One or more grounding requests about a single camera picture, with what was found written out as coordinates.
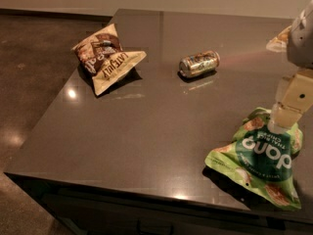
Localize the grey-white gripper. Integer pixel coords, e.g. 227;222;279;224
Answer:
266;0;313;134

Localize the green Dang rice chips bag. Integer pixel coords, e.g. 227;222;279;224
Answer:
204;108;303;211

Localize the brown Late July chip bag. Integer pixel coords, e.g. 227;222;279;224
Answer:
72;23;147;96

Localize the dark cabinet under table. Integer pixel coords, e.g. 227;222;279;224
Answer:
7;172;313;235

